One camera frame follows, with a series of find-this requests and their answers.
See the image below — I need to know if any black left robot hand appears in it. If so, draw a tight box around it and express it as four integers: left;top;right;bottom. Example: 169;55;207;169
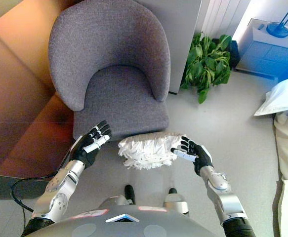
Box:
71;120;113;171

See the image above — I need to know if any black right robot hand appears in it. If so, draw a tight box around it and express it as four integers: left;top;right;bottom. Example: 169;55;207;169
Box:
170;135;213;176

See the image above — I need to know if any white fringed pillow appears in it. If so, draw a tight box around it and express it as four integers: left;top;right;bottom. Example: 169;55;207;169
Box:
118;132;188;171

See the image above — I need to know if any white bed pillow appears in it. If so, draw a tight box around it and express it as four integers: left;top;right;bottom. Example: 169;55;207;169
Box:
253;75;288;117

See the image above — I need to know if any silver right robot leg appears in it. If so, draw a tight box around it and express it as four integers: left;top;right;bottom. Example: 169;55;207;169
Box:
163;194;190;216

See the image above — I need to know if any black left robot foot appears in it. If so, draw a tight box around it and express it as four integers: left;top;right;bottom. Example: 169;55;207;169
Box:
124;184;136;204

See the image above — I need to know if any grey robot torso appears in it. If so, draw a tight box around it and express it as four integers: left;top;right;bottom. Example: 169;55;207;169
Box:
42;206;218;237

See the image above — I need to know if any green leafy houseplant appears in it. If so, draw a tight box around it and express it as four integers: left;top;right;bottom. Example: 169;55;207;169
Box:
180;32;233;104

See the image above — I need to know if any brown wooden desk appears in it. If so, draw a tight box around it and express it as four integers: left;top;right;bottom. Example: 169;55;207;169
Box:
0;0;76;201

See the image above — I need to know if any black plant pot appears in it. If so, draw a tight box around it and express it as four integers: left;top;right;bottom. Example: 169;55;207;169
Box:
229;40;240;69

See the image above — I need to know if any grey fabric armchair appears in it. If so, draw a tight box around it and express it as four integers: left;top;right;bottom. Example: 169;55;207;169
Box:
48;0;171;143

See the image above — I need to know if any white wardrobe panel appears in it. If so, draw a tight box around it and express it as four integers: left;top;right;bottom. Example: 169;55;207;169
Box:
136;0;203;95

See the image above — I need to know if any white nightstand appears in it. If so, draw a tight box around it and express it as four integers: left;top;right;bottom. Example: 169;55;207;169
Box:
234;18;288;80

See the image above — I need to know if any white ribbed curtain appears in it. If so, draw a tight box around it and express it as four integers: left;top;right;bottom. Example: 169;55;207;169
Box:
202;0;251;40

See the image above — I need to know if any blue lamp base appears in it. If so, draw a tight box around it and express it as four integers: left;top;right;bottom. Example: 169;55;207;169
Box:
266;0;288;39

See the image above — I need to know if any thick black wrist cable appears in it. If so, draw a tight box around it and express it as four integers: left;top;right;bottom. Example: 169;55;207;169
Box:
10;171;61;213

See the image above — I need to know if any thin black floor cable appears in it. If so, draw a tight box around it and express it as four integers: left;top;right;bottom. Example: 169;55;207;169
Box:
21;206;28;229

